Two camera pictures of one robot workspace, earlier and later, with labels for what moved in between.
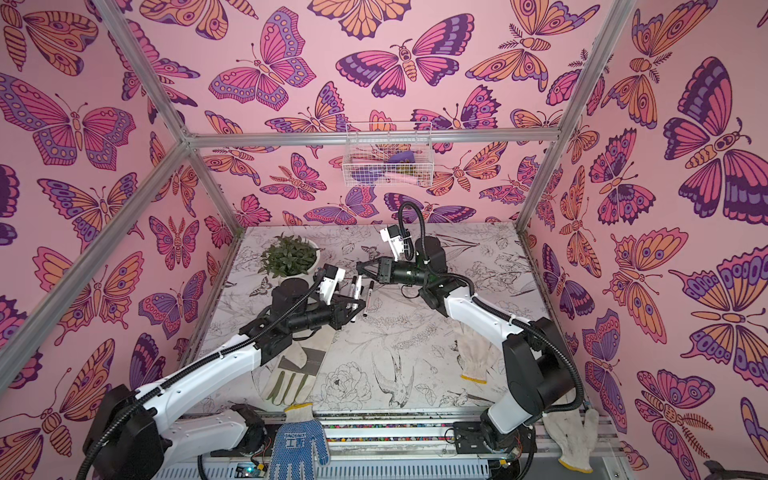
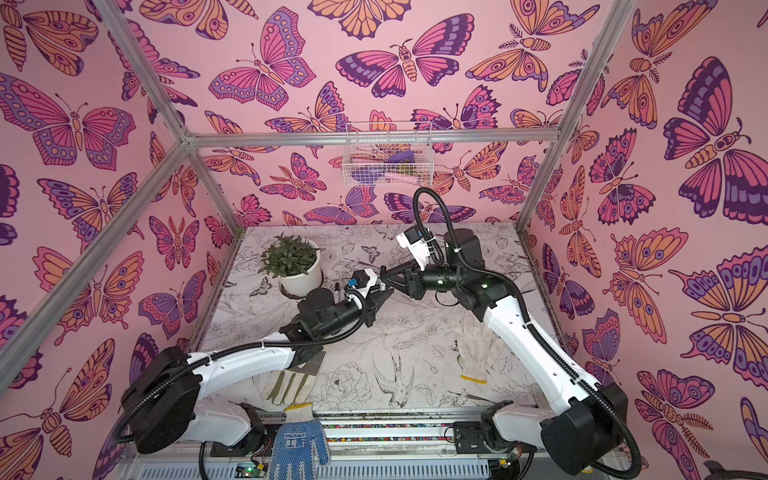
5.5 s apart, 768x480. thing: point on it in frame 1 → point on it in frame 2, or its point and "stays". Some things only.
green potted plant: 288,255 stays
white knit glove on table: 477,353 stays
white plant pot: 307,274 stays
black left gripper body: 334,317 → 366,316
